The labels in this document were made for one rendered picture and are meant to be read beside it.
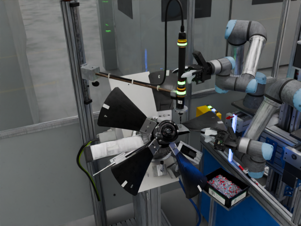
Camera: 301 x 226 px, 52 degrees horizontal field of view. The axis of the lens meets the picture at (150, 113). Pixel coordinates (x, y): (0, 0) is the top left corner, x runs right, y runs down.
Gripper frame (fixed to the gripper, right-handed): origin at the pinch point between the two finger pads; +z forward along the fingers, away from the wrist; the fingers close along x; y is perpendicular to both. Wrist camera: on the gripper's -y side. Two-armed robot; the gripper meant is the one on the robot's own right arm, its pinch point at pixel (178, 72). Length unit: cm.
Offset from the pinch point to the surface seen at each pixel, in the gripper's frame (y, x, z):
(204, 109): 43, 26, -42
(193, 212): 151, 36, -45
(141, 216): 122, 34, 7
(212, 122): 32.7, -4.3, -20.7
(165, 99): 18.5, 10.4, 0.5
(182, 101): 14.9, -1.8, -1.1
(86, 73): 11, 55, 28
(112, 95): 11.0, 17.5, 28.1
